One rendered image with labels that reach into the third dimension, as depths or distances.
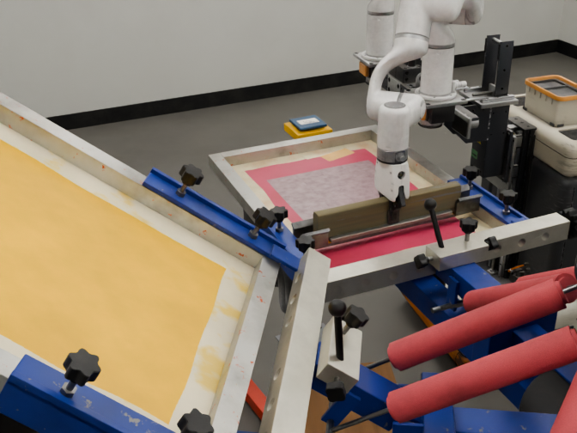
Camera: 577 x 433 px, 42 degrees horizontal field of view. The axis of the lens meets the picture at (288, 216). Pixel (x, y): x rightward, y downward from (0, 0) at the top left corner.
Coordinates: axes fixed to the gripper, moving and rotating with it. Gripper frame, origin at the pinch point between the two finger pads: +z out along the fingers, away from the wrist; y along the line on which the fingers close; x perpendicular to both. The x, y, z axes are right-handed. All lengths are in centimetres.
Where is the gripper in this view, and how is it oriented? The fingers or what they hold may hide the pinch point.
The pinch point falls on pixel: (389, 212)
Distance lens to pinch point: 190.8
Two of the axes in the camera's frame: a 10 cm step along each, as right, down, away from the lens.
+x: -9.2, 2.0, -3.3
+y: -3.8, -4.3, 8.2
